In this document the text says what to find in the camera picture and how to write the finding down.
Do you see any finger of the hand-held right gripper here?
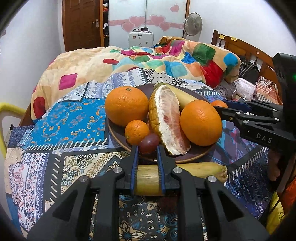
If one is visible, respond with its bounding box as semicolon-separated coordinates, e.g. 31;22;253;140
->
223;100;284;116
213;105;280;126

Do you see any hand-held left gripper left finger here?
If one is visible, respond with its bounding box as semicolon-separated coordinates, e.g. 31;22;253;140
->
26;145;139;241

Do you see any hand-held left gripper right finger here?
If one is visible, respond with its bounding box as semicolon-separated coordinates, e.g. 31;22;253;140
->
156;145;271;241

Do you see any long sugar cane piece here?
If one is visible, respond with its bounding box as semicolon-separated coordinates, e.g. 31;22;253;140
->
135;162;228;197

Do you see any large orange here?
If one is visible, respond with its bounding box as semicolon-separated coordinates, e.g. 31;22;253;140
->
180;100;223;147
105;86;149;127

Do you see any red grape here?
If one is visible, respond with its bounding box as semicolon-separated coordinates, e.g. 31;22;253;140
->
138;133;160;155

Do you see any purple round plate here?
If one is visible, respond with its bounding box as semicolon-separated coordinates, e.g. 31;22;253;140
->
107;83;218;163

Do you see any banana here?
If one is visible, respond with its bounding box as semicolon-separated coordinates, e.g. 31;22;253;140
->
166;84;200;110

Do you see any pink pomelo wedge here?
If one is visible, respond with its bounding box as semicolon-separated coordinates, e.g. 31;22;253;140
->
149;83;191;156

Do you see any person's right hand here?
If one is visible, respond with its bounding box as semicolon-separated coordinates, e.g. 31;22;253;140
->
268;150;285;186

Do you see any pink quilted bag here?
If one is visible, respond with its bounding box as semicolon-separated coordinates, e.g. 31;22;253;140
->
233;78;256;96

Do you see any black backpack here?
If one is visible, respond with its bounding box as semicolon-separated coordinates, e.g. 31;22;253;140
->
238;56;260;84

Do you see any wooden bed headboard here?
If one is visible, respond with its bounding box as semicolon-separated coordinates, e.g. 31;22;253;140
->
211;30;282;98

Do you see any blue patterned blanket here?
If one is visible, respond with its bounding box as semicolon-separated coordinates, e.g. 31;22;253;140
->
5;67;275;241

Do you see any standing electric fan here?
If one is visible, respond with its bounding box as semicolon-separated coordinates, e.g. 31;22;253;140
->
183;13;203;40

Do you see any yellow plastic bag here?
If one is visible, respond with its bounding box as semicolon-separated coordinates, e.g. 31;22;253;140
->
265;192;287;232

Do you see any frosted sliding wardrobe door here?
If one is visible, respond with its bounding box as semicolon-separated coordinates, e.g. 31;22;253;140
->
109;0;147;47
146;0;188;45

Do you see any white box appliance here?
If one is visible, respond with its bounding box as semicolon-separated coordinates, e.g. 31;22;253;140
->
128;31;155;49

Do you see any colourful checked quilt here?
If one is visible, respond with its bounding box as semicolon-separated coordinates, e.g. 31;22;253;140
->
32;36;241;121

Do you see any yellow plastic chair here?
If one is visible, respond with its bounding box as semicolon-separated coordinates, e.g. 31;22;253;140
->
0;102;26;161

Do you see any open wardrobe shelf section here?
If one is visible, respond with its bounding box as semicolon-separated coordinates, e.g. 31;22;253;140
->
103;0;110;47

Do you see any brown wooden door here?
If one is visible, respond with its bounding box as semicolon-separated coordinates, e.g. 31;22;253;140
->
62;0;104;53

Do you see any white charger cable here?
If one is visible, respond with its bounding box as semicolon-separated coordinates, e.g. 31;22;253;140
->
231;89;246;100

